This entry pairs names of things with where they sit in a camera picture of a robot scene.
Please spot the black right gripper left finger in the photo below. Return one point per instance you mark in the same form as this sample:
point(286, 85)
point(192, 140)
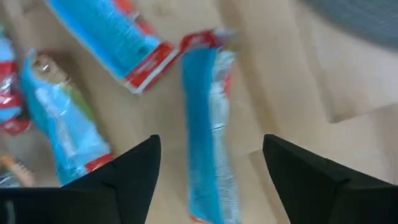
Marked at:
point(130, 186)

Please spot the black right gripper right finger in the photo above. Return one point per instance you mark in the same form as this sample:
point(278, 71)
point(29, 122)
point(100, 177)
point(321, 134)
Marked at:
point(311, 186)

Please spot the brown granola bar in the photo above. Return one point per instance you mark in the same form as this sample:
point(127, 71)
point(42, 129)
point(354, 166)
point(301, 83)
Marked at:
point(17, 172)

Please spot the round grey mat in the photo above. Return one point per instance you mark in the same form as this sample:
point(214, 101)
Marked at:
point(363, 21)

